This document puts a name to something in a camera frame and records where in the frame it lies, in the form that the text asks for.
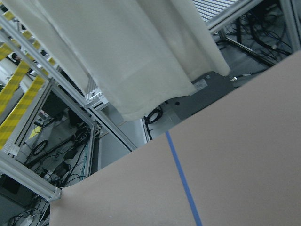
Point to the white curtain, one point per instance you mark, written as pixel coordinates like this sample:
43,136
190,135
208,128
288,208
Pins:
140,53

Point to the aluminium frame post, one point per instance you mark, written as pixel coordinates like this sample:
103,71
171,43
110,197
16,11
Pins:
28,178

